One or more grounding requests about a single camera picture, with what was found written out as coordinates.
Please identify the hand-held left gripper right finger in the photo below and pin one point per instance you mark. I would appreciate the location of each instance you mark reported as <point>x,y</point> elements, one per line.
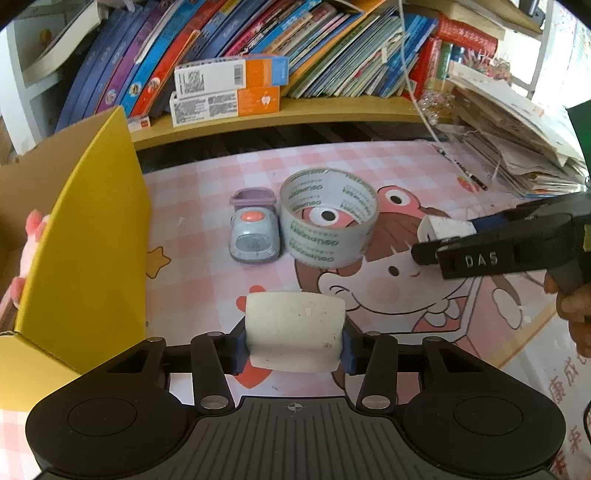
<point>348,353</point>

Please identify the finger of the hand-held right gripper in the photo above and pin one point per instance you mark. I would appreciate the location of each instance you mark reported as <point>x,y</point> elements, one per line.
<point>482,224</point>
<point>425,253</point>

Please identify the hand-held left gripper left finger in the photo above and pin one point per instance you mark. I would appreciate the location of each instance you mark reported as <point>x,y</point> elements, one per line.
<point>239,353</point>

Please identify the white foam block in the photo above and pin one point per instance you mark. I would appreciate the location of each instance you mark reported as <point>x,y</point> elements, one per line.
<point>295,332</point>

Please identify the grey tape roll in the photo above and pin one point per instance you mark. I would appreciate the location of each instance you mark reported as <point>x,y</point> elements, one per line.
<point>314,240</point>

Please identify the grey purple toy car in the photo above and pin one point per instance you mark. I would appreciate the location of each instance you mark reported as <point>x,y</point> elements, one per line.
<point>254,235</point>

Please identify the yellow cardboard box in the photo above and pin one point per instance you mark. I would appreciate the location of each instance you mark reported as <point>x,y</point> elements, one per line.
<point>92,258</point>

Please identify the pink plush pig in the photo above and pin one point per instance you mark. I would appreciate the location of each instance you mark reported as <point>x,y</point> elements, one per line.
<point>27,249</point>

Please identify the person's right hand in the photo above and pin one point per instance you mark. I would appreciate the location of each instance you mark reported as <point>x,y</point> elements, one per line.
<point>572,307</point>

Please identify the black marker pen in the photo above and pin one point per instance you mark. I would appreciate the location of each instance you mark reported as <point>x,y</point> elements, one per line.
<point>461,168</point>

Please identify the pile of papers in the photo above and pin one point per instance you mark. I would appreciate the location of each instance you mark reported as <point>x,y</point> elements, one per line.
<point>508,138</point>

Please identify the white desk pad yellow border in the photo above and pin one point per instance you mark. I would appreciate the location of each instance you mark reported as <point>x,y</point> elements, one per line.
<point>531,360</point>

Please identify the pink checkered table mat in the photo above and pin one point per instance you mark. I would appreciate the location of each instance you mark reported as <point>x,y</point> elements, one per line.
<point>194,217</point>

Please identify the white and wooden bookshelf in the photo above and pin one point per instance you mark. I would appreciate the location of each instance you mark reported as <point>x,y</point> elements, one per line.
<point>323,108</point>

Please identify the orange white carton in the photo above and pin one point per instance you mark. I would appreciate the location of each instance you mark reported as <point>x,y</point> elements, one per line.
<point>217,76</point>
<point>217,107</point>

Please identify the small white red box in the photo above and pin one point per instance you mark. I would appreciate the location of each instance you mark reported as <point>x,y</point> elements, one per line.
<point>140,123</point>

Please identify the row of children's books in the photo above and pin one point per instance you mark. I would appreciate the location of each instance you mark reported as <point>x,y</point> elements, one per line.
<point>277,41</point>

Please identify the thick paperback book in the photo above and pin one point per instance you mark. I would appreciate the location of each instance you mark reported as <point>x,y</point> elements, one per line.
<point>60,46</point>

